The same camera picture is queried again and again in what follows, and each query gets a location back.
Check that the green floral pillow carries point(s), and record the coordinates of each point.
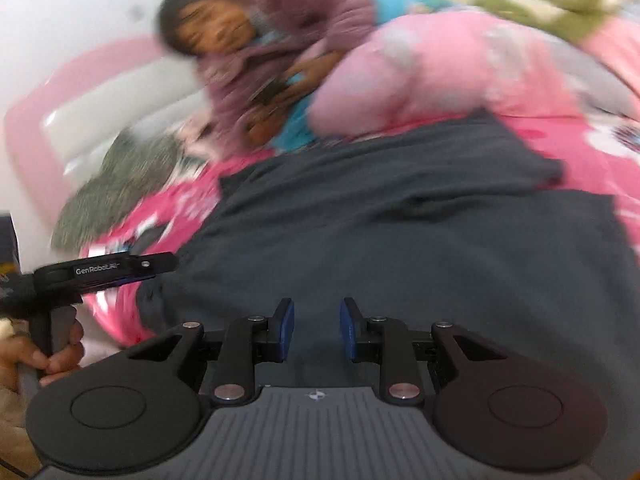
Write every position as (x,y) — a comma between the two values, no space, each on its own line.
(120,185)

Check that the dark grey garment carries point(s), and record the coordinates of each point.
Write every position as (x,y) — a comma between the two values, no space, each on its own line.
(400,235)

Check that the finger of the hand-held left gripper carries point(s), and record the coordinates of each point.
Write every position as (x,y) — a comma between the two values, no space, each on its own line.
(110,270)

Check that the blue pillow with yellow dot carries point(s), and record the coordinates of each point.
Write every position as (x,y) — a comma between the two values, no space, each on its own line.
(295,130)

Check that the pink quilt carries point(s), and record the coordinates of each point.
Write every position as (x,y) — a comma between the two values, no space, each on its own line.
(450,70)

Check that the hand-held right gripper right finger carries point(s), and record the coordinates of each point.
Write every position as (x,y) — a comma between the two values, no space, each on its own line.
(347,330)

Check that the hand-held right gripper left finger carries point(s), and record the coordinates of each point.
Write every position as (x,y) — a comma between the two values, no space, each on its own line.
(286,330)

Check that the green cloth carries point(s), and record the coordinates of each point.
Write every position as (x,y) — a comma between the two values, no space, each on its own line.
(550,0)

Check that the dark box with yellow mark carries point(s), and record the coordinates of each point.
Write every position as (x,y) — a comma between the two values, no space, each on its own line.
(7,245)

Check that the pink floral bed sheet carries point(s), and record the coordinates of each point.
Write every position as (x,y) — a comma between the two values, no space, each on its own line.
(165,215)

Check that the pink and white headboard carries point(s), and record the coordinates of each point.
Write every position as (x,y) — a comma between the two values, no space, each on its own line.
(90,105)

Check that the wooden nightstand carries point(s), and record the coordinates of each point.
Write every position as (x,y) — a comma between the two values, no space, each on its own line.
(12,435)

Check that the person's left hand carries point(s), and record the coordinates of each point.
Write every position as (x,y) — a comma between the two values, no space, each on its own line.
(60,357)

